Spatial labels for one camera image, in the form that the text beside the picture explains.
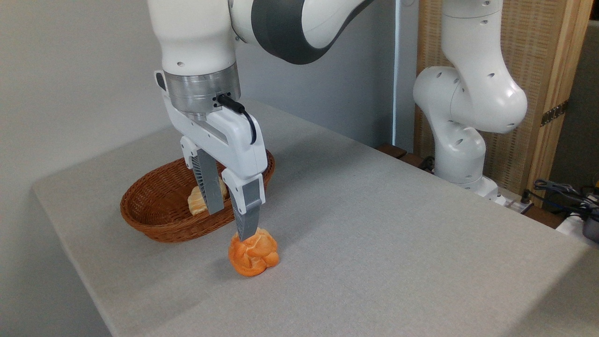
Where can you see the metal screen hinge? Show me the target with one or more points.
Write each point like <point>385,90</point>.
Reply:
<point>554,113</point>

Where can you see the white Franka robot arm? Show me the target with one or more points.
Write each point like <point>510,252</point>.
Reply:
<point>196,37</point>

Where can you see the brown wicker basket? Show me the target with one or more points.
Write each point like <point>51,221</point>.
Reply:
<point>154,206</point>

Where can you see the wood-framed woven screen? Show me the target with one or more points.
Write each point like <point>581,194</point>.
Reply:
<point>533,47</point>

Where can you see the grey device with white base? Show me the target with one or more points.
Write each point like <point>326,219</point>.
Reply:
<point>587,229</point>

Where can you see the dark wooden board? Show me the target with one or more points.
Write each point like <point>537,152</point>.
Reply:
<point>398,152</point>

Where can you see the pale golden bread roll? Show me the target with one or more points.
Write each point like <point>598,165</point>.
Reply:
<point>196,203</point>

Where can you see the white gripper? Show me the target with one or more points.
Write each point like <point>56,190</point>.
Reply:
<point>243,145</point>

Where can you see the orange knotted bread roll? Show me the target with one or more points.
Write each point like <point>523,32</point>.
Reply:
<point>255,257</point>

